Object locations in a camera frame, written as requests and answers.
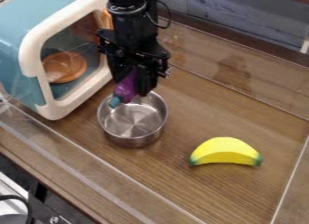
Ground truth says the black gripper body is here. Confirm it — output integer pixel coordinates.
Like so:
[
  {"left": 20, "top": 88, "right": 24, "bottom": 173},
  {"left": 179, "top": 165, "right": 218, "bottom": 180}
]
[{"left": 96, "top": 29, "right": 171, "bottom": 78}]

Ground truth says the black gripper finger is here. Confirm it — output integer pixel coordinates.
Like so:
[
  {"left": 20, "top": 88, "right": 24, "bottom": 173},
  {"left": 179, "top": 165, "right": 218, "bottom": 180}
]
[
  {"left": 137, "top": 65, "right": 157, "bottom": 97},
  {"left": 107, "top": 56, "right": 132, "bottom": 83}
]

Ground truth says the purple toy eggplant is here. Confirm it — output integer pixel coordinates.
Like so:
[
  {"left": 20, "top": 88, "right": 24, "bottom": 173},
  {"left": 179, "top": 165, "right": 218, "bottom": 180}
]
[{"left": 108, "top": 70, "right": 137, "bottom": 108}]

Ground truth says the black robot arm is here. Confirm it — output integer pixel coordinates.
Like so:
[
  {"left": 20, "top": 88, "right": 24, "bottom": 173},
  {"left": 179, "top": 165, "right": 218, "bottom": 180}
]
[{"left": 96, "top": 0, "right": 169, "bottom": 96}]

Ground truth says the orange plate inside microwave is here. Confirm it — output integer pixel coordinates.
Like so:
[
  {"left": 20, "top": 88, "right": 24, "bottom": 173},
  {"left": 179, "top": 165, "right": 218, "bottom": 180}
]
[{"left": 42, "top": 51, "right": 87, "bottom": 84}]

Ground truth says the blue toy microwave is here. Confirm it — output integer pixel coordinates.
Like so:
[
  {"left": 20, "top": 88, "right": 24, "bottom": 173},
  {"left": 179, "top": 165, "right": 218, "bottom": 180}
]
[{"left": 0, "top": 0, "right": 111, "bottom": 120}]

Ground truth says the yellow toy banana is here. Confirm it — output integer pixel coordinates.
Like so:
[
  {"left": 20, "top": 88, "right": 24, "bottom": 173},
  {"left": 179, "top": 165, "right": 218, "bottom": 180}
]
[{"left": 190, "top": 137, "right": 263, "bottom": 166}]

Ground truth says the black device bottom left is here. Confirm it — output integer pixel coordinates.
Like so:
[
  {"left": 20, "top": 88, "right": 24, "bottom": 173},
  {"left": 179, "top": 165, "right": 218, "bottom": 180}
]
[{"left": 0, "top": 194, "right": 88, "bottom": 224}]

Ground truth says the silver pot with handle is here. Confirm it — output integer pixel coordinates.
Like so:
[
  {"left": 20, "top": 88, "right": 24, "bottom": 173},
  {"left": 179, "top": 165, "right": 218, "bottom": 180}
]
[{"left": 96, "top": 91, "right": 167, "bottom": 148}]

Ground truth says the black cable bottom left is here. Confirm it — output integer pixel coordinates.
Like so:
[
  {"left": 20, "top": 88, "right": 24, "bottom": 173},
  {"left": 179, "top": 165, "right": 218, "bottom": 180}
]
[{"left": 0, "top": 194, "right": 34, "bottom": 224}]

